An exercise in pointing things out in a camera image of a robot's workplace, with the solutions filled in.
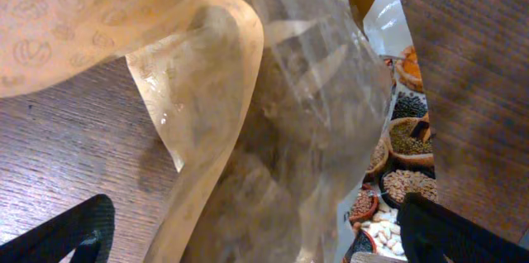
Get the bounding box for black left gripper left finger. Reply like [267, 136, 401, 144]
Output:
[1, 194, 115, 263]

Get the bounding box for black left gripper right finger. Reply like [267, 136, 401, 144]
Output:
[398, 193, 528, 263]

